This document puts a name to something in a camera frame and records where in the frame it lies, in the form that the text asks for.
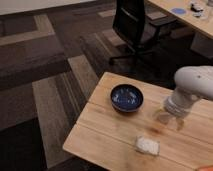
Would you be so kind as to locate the wooden far desk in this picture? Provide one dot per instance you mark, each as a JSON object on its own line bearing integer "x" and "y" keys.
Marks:
{"x": 203, "y": 24}

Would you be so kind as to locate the dark blue bowl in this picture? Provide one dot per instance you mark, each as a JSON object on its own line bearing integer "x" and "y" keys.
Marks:
{"x": 126, "y": 98}

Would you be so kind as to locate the white sponge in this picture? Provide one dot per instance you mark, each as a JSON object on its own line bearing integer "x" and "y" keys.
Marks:
{"x": 147, "y": 146}

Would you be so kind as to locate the black office chair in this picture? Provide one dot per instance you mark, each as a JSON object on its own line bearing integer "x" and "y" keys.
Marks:
{"x": 131, "y": 26}

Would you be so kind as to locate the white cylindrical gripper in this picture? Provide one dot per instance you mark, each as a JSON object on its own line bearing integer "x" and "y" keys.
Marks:
{"x": 179, "y": 104}

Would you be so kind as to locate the small objects on far desk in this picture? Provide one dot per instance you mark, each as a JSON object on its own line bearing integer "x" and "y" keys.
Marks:
{"x": 196, "y": 9}

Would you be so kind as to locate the blue round lid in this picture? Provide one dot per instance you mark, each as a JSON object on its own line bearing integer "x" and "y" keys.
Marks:
{"x": 178, "y": 11}

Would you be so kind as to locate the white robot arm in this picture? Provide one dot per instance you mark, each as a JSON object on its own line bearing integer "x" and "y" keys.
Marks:
{"x": 193, "y": 83}

